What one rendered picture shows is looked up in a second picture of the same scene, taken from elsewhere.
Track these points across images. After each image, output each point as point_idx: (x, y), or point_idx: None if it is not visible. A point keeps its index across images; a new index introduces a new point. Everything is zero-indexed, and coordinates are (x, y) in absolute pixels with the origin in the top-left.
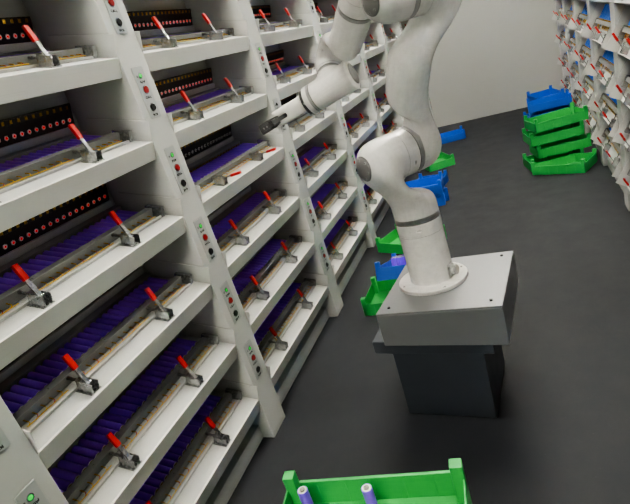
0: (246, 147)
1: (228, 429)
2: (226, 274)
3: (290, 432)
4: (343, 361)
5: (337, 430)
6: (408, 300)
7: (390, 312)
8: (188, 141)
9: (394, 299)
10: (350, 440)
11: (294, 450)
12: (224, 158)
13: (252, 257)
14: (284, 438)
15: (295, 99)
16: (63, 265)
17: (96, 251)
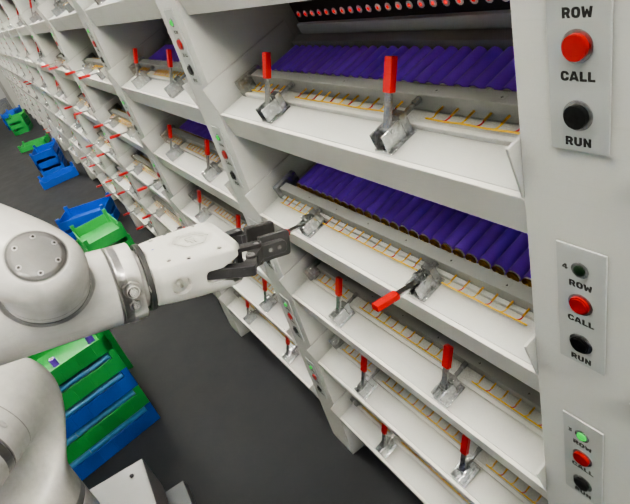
0: (520, 256)
1: (300, 363)
2: (289, 297)
3: (324, 449)
4: None
5: (280, 489)
6: (113, 502)
7: (124, 470)
8: (247, 137)
9: (136, 494)
10: (256, 492)
11: (298, 442)
12: (426, 214)
13: None
14: (322, 440)
15: (139, 244)
16: (201, 146)
17: (211, 156)
